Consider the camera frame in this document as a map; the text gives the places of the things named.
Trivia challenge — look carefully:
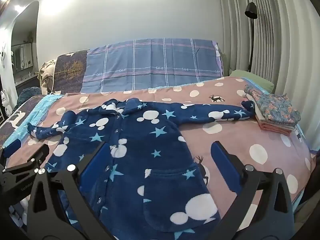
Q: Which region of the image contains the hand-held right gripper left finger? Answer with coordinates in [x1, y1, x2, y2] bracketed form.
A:
[26, 141, 118, 240]

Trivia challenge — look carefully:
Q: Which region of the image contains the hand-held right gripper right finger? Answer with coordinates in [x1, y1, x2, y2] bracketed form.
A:
[211, 141, 295, 240]

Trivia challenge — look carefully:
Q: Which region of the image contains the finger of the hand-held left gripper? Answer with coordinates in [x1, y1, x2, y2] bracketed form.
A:
[0, 140, 23, 167]
[1, 144, 50, 180]

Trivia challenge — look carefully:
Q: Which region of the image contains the blue star print fleece pajama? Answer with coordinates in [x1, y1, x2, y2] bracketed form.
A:
[27, 99, 255, 240]

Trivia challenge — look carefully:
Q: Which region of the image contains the beige clothes pile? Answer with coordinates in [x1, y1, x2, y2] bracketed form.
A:
[37, 60, 57, 94]

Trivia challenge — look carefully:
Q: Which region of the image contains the pink polka dot blanket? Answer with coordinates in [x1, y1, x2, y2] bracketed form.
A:
[5, 76, 317, 240]

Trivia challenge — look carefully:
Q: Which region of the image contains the white cat figurine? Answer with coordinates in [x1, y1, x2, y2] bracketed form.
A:
[0, 89, 13, 117]

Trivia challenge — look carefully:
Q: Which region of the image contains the light blue cloth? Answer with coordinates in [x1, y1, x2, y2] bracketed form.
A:
[2, 94, 64, 150]

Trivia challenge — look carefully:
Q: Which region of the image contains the teal knitted blanket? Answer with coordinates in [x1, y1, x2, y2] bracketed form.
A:
[16, 87, 42, 105]

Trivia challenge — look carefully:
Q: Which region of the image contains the pink folded garment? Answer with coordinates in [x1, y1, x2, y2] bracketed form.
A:
[256, 120, 294, 137]

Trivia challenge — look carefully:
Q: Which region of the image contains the floral folded garment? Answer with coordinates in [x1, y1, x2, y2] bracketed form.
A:
[244, 84, 301, 126]

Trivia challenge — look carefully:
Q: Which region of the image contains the green pillow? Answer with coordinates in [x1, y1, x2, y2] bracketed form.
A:
[229, 69, 275, 93]

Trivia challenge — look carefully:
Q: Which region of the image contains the dark tree print cloth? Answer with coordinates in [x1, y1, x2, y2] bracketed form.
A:
[52, 49, 90, 94]

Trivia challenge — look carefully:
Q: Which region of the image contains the arched mirror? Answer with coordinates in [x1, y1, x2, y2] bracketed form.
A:
[10, 1, 40, 89]

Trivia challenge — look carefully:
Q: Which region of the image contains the blue plaid sheet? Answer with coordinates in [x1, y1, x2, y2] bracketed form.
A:
[81, 38, 224, 94]

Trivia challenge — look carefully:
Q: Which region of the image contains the grey pleated curtain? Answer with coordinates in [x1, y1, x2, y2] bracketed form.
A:
[217, 0, 320, 153]

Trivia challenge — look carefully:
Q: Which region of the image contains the black floor lamp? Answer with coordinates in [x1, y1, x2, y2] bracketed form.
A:
[244, 2, 258, 73]

